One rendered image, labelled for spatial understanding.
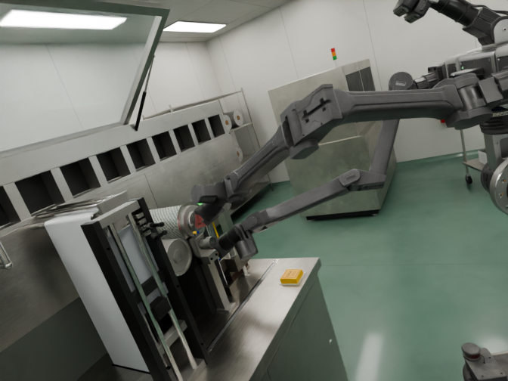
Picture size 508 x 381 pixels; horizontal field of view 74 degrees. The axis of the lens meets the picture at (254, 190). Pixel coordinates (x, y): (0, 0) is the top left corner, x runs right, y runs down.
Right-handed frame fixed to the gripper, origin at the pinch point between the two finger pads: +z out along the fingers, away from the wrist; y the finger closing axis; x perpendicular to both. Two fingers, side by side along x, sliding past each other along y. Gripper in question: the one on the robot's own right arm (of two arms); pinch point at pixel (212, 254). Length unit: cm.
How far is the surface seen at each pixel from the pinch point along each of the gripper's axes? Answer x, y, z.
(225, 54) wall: 239, 442, 130
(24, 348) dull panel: 17, -58, 26
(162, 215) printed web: 23.1, -10.1, -4.5
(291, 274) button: -25.8, 9.7, -15.8
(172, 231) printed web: 15.6, -12.7, -5.9
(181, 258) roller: 6.4, -17.8, -6.4
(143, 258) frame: 11.8, -38.7, -20.7
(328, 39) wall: 121, 442, -6
